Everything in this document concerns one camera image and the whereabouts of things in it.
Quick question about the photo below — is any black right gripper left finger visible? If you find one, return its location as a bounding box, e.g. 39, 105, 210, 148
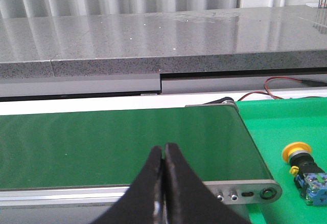
92, 146, 164, 223

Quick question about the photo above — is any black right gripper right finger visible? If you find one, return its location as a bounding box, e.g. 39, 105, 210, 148
165, 143, 250, 223

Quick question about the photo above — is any yellow push button switch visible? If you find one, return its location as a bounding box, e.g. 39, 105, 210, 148
282, 142, 326, 206

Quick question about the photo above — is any green conveyor belt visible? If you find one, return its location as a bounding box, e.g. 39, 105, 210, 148
0, 104, 273, 190

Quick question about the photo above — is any bright green tray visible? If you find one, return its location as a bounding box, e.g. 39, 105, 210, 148
237, 98, 326, 223

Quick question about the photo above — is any grey granite counter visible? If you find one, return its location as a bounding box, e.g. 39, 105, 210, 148
1, 6, 326, 79

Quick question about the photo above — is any aluminium conveyor frame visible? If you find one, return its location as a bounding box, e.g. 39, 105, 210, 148
0, 100, 283, 207

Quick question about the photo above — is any red and black cable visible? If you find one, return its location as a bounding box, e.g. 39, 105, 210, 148
239, 77, 327, 102

